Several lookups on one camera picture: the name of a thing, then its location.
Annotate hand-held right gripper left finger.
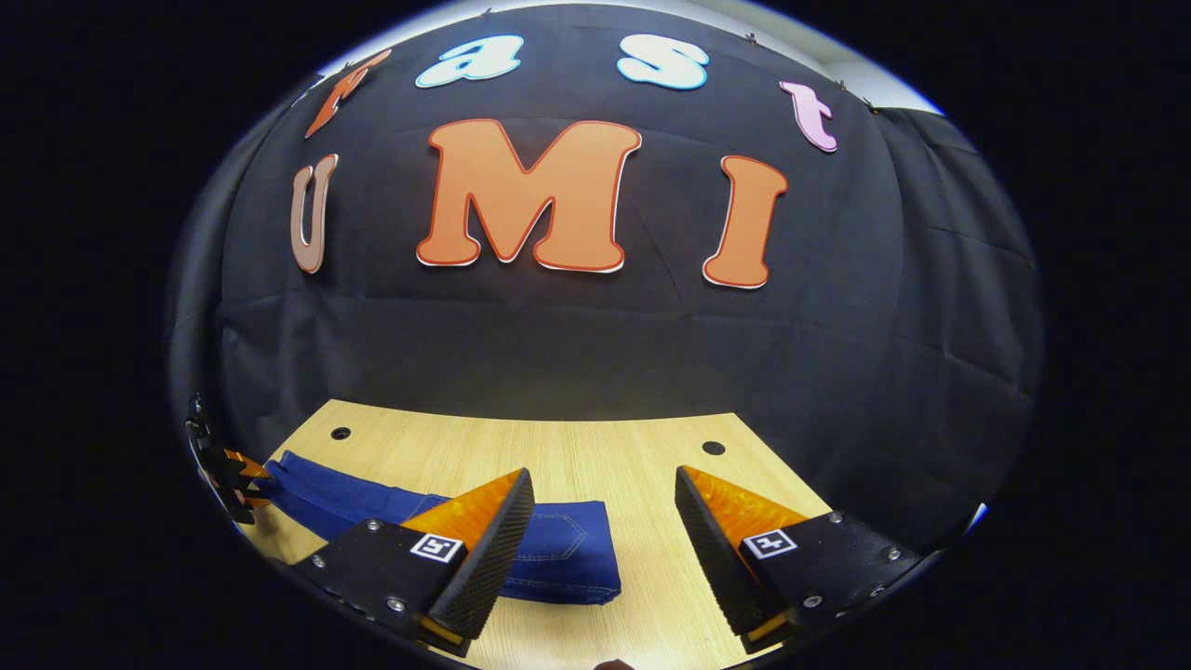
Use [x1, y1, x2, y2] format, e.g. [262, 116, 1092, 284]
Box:
[293, 468, 536, 657]

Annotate black backdrop cloth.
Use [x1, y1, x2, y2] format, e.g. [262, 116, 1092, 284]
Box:
[167, 5, 1043, 559]

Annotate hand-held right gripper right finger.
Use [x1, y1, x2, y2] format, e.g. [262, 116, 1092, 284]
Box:
[675, 465, 927, 654]

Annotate blue jeans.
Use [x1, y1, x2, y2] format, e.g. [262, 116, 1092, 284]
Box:
[256, 451, 622, 606]

